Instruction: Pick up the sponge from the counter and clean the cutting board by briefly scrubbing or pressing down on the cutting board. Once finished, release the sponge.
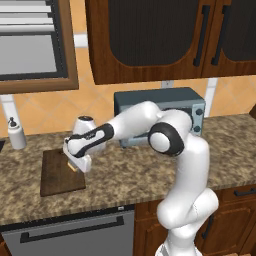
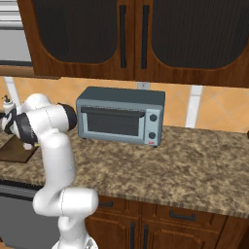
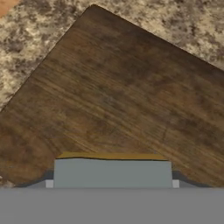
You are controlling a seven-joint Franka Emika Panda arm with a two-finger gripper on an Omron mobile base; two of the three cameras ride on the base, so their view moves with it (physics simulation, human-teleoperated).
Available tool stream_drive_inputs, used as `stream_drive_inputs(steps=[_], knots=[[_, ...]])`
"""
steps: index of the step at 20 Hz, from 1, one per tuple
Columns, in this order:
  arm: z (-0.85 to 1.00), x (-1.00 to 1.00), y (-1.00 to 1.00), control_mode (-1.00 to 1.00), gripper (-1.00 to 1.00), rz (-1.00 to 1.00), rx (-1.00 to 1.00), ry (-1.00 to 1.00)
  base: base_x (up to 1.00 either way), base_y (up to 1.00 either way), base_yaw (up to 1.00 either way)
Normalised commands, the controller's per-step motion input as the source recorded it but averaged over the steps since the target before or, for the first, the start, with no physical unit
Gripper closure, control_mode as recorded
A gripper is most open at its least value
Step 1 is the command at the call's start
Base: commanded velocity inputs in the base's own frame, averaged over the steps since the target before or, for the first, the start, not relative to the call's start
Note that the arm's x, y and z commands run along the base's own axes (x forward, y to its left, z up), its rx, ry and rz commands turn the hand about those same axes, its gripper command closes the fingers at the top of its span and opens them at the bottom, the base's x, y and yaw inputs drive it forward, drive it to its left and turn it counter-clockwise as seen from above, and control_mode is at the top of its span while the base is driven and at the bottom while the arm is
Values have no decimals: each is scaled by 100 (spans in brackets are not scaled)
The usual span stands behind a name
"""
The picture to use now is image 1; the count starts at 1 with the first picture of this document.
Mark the grey dishwasher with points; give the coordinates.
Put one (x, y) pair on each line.
(83, 238)

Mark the brown wood base cupboard door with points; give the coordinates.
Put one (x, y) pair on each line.
(146, 230)
(233, 230)

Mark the wide dark wood cupboard door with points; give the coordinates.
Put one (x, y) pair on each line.
(146, 36)

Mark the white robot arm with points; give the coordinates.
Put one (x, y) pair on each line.
(186, 173)

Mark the brown wood drawer front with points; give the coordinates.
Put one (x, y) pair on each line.
(230, 196)

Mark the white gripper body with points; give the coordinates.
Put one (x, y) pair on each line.
(82, 163)

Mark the white wall socket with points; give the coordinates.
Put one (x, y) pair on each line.
(167, 84)

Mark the wood-framed window with blinds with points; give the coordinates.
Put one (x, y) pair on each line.
(30, 50)

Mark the dark brown cutting board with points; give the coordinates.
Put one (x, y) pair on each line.
(58, 176)

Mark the narrow dark wood cupboard door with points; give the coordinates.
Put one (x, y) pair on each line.
(240, 33)

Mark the blue-grey toaster oven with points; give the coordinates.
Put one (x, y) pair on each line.
(173, 98)

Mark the white soap dispenser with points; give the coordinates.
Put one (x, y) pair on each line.
(16, 136)

